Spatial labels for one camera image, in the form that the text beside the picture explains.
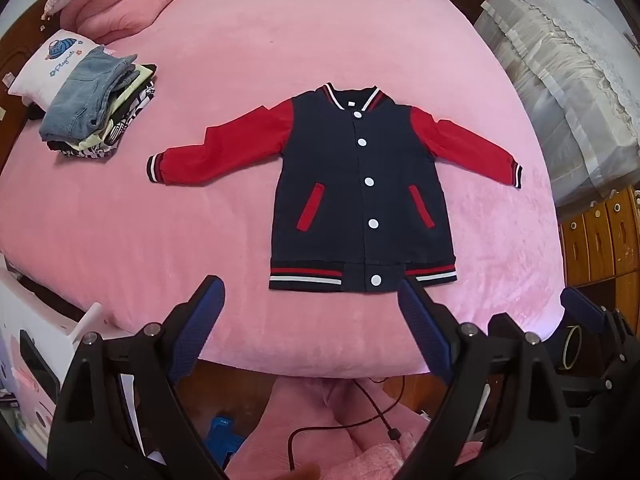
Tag folded pale yellow garment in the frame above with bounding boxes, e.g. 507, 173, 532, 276
70, 62, 157, 152

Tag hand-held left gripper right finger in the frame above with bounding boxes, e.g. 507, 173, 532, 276
397, 276, 576, 480

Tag person's pink fleece pants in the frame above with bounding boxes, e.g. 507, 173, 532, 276
227, 374, 483, 480

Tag pink fleece bed blanket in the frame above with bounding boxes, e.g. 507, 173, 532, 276
0, 0, 568, 377

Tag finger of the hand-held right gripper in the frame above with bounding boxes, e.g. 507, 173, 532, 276
560, 287, 635, 361

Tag wooden headboard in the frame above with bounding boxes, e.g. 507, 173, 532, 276
0, 0, 63, 128

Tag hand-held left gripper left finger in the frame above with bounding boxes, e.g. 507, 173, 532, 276
47, 275, 226, 480

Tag black cable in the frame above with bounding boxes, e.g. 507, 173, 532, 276
287, 375, 407, 472

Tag white printed bedside furniture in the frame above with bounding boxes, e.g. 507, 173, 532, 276
0, 255, 151, 466

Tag blue plastic object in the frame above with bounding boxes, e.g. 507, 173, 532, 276
206, 414, 247, 468

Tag pink folded quilt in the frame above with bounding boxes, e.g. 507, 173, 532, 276
60, 0, 191, 45

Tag white printed pillow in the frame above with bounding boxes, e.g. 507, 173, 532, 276
7, 29, 107, 110

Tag navy and red varsity jacket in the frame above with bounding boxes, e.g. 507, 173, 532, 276
146, 82, 524, 295

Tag wooden drawer cabinet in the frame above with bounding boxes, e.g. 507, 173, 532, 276
557, 185, 640, 346

